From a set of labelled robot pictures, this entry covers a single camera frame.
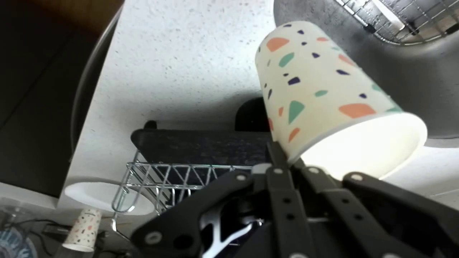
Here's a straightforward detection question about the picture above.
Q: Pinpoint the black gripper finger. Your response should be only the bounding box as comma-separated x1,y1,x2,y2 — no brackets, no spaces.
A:
267,141,288,169

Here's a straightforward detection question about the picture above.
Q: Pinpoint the white terrazzo pattern cup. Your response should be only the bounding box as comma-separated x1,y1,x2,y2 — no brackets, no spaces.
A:
255,22,427,181

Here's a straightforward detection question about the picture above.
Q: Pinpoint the black dish drying rack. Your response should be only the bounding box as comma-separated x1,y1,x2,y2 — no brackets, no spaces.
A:
110,98,274,217

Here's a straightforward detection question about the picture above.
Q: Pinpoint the wire sink bottom grid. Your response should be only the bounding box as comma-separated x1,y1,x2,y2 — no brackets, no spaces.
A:
334,0,459,46

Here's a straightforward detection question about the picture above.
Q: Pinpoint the steel kitchen sink basin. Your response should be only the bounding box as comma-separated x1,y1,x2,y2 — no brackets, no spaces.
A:
274,0,459,139

